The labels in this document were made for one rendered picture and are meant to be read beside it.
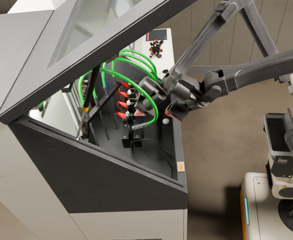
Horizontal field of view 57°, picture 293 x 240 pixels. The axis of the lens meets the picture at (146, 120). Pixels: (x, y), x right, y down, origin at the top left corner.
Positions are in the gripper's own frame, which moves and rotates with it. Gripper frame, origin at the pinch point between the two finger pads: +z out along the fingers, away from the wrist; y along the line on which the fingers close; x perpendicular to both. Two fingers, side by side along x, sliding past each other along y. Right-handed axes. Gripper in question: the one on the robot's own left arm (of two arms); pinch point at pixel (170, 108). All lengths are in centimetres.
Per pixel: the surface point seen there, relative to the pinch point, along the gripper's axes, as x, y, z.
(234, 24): 45, -175, 112
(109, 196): 10.0, 36.5, 32.4
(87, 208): 8, 46, 46
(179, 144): 24.3, -3.4, 30.1
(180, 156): 26.4, 3.0, 26.1
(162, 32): -10, -87, 86
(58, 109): -31, 19, 35
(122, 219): 28, 41, 48
